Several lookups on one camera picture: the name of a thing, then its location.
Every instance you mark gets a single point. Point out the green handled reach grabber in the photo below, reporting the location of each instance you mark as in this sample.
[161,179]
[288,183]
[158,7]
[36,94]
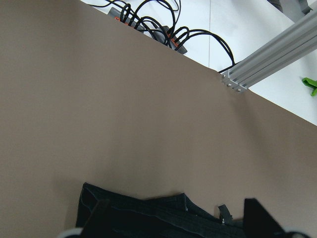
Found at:
[311,84]

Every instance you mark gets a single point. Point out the orange usb hub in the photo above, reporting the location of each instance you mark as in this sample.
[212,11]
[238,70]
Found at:
[124,18]
[174,42]

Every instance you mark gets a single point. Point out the right orange usb hub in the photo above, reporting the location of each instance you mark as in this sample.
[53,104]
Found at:
[174,42]

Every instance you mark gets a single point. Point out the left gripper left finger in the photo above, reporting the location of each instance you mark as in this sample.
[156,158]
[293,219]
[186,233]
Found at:
[95,218]

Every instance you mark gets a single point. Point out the aluminium frame cage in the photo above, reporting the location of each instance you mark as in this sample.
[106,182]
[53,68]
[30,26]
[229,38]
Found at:
[290,45]

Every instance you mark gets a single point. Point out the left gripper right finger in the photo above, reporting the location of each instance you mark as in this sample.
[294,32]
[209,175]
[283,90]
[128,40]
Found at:
[259,223]

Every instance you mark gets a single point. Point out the black printed t-shirt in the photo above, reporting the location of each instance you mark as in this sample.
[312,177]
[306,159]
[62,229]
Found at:
[173,216]

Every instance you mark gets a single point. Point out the left orange usb hub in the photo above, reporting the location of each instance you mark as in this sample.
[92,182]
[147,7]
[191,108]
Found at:
[124,18]

